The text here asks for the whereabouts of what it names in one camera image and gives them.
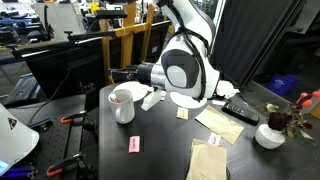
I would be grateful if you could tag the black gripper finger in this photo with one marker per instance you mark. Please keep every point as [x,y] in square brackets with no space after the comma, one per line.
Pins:
[116,71]

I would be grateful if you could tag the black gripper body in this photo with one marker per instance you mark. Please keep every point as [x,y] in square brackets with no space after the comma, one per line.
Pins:
[140,72]

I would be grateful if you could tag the orange white dry-erase marker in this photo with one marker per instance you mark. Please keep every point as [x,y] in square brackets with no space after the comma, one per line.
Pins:
[114,98]

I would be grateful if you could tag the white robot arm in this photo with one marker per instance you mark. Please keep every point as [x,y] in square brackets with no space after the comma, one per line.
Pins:
[184,65]

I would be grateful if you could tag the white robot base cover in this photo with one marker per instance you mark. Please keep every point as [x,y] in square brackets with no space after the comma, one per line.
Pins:
[16,140]

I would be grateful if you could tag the white ceramic mug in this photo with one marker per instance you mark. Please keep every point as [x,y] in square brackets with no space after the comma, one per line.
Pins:
[124,111]

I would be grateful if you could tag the white round plate left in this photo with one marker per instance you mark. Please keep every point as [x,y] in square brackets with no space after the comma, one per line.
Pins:
[137,90]

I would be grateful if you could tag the white round plate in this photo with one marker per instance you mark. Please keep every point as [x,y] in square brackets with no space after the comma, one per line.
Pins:
[186,101]
[137,90]

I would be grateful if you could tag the black computer monitor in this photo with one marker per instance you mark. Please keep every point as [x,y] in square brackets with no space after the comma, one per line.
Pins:
[68,68]

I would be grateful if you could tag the yellow wooden easel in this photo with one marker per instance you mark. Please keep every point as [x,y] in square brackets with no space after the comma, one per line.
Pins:
[126,33]

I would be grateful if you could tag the white round plate right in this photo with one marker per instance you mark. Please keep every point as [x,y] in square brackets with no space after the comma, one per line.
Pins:
[186,101]

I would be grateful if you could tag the small yellow sticky note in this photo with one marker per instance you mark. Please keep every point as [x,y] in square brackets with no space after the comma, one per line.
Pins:
[182,113]

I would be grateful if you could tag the orange black clamp upper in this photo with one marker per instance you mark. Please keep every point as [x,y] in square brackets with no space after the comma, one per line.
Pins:
[69,119]

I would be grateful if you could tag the orange black clamp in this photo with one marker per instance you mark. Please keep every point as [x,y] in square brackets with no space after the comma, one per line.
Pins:
[58,168]
[69,119]

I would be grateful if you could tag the pink white sachet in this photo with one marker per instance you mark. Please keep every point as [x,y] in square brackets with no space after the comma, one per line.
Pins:
[134,144]

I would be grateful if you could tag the small white paper label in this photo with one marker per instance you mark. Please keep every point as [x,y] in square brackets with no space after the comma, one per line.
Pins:
[217,102]

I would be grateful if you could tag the crumpled white tissue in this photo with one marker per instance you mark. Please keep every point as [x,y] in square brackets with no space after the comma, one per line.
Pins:
[226,89]

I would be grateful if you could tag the black keyboard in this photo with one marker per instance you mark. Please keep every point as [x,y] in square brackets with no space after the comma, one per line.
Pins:
[25,92]

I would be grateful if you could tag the black remote control front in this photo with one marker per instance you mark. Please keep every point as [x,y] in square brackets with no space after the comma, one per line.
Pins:
[241,113]

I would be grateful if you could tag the small pink white card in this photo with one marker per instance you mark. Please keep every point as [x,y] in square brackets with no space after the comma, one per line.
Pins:
[214,139]

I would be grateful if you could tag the tan paper envelope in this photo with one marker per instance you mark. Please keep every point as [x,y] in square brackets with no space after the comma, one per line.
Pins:
[228,129]

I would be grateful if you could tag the brown paper bag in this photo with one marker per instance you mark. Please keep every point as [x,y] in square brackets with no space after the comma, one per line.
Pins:
[207,162]

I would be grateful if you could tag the dark folding partition panel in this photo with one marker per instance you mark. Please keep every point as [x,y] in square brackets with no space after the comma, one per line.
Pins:
[247,28]

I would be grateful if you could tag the orange black clamp lower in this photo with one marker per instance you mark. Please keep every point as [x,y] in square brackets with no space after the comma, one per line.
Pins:
[58,168]

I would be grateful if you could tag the blue plastic bin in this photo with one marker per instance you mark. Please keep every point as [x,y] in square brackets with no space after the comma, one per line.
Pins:
[282,85]

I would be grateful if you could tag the white bowl vase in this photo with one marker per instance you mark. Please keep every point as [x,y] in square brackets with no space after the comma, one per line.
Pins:
[269,138]

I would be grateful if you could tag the dark red flower bouquet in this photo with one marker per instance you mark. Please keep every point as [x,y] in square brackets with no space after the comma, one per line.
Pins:
[290,120]

